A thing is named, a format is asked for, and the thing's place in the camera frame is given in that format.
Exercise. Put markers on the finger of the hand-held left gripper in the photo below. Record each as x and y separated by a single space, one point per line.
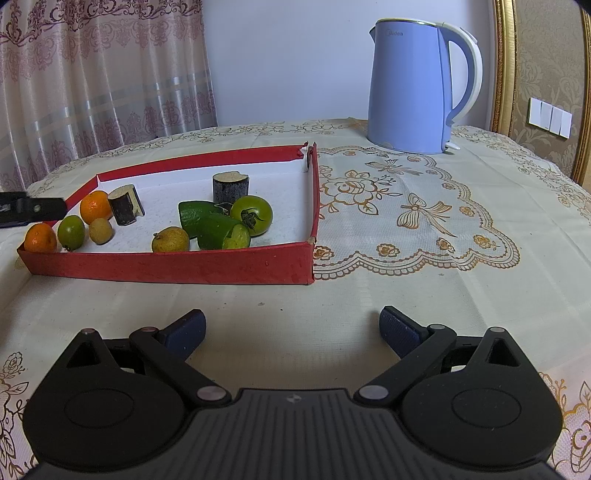
41 208

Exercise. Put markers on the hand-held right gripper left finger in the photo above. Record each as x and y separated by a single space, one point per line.
187 330

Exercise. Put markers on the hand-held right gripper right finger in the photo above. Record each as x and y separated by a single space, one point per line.
401 327

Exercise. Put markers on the orange mandarin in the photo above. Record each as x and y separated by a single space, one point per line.
96 207
40 238

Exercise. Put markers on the green tomato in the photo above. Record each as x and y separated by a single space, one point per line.
258 210
70 231

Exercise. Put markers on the red shallow cardboard box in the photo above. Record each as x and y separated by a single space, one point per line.
184 270

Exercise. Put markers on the brown longan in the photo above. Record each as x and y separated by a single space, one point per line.
101 230
170 240

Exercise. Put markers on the cut cucumber chunk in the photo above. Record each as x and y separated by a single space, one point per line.
219 233

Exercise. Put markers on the cucumber end piece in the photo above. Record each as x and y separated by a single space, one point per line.
196 214

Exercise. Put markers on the dark eggplant piece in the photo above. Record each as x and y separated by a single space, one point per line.
230 188

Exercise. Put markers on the pink patterned curtain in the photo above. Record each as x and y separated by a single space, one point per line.
92 69

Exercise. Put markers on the blue electric kettle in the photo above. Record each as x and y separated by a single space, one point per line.
406 83

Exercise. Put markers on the white wall switch panel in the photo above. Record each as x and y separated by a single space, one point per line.
550 116

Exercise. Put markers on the gold ornate frame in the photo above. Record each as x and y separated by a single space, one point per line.
505 46

